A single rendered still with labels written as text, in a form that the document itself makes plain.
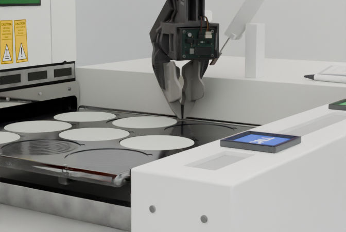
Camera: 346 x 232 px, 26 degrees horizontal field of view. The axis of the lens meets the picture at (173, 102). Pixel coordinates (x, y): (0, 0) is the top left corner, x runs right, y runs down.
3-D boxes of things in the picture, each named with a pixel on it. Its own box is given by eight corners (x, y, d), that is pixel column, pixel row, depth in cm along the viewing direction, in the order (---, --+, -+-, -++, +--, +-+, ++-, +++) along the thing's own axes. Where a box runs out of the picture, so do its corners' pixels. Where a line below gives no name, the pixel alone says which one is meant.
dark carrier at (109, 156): (-86, 144, 101) (-86, 140, 101) (80, 110, 130) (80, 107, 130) (116, 179, 83) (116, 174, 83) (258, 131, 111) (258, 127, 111)
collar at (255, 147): (219, 146, 68) (219, 140, 68) (248, 136, 73) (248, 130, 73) (275, 154, 65) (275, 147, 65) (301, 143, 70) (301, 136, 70)
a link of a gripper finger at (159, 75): (154, 89, 115) (154, 32, 114) (151, 88, 116) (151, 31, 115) (183, 88, 117) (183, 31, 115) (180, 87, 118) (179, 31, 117)
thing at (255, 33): (222, 76, 119) (223, -8, 118) (234, 74, 123) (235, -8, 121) (256, 78, 116) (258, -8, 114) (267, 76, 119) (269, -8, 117)
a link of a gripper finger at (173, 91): (173, 124, 112) (173, 63, 111) (160, 118, 118) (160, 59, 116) (192, 123, 113) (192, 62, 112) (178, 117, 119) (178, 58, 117)
